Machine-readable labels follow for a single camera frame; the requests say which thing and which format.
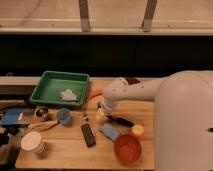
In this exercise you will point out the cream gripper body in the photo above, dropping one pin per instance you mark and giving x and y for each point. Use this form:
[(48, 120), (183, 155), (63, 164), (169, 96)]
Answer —
[(100, 115)]

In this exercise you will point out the black handled brush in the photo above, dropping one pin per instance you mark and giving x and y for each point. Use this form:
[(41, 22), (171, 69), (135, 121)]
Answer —
[(120, 120)]

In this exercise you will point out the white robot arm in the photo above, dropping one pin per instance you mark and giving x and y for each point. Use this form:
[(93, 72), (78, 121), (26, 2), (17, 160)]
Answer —
[(183, 117)]

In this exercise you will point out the orange carrot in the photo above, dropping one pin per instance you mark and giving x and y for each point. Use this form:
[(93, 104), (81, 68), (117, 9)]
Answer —
[(94, 94)]

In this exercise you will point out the blue sponge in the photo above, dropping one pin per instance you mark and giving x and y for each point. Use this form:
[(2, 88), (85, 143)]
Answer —
[(109, 131)]

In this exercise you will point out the black remote control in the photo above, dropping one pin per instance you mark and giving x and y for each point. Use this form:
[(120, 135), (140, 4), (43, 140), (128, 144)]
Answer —
[(88, 135)]

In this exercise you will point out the blue plastic cup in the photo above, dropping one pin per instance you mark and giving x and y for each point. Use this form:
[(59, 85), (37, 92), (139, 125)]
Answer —
[(63, 116)]

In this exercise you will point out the white crumpled cloth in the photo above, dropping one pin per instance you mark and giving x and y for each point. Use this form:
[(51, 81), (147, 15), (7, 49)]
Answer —
[(68, 95)]

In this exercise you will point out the orange yellow ball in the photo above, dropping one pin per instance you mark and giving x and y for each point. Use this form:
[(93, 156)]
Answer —
[(137, 131)]

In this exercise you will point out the orange plastic bowl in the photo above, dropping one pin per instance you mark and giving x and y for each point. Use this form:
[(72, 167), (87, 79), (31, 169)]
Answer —
[(127, 149)]

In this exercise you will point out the dark red bowl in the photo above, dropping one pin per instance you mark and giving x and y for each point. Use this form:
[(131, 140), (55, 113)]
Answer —
[(132, 80)]

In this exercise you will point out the yellow banana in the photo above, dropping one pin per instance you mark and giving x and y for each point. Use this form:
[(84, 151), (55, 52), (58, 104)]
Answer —
[(43, 125)]

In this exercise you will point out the green plastic tray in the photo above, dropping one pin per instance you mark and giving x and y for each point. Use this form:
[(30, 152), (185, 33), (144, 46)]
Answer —
[(53, 83)]

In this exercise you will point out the small metal cup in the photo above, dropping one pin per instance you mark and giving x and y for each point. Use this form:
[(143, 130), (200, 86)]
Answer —
[(42, 114)]

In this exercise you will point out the white paper cup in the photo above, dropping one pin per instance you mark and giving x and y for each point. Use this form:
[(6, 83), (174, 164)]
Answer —
[(33, 141)]

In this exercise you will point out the blue box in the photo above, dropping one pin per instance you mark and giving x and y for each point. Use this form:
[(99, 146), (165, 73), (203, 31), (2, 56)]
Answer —
[(11, 117)]

